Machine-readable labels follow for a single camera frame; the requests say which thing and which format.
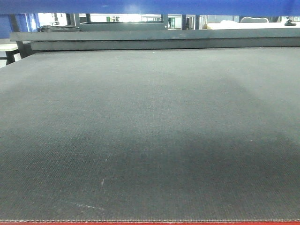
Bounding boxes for large blue plastic bin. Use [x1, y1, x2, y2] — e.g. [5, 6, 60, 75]
[0, 0, 300, 16]

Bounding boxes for dark conveyor belt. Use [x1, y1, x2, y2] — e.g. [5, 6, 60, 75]
[0, 47, 300, 221]

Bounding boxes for white table top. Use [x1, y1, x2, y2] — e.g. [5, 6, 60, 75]
[206, 21, 300, 30]

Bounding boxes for black conveyor side frame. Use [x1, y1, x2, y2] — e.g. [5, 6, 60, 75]
[10, 28, 300, 51]

